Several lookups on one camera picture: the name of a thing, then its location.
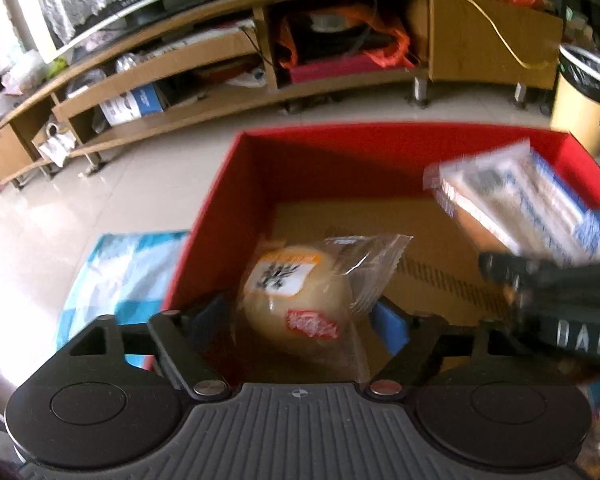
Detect white blue bread package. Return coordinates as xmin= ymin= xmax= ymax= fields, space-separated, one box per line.
xmin=424 ymin=139 xmax=600 ymax=266

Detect round bun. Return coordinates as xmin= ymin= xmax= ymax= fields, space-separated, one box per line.
xmin=233 ymin=233 xmax=412 ymax=384

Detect blue white checkered cloth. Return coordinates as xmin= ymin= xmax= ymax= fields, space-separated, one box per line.
xmin=56 ymin=231 xmax=189 ymax=348

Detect yellow trash bin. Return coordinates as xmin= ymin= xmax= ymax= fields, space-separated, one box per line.
xmin=550 ymin=44 xmax=600 ymax=156

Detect red cardboard box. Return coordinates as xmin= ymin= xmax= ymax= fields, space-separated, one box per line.
xmin=151 ymin=121 xmax=600 ymax=391

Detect blue white carton box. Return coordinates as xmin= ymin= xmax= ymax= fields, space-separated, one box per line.
xmin=99 ymin=82 xmax=168 ymax=127

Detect orange plastic bag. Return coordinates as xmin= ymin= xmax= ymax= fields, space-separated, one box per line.
xmin=274 ymin=4 xmax=417 ymax=70

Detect wooden TV stand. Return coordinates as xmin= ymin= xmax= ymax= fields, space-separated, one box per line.
xmin=0 ymin=0 xmax=564 ymax=183

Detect yellow cable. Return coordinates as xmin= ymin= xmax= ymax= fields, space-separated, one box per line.
xmin=379 ymin=0 xmax=556 ymax=72

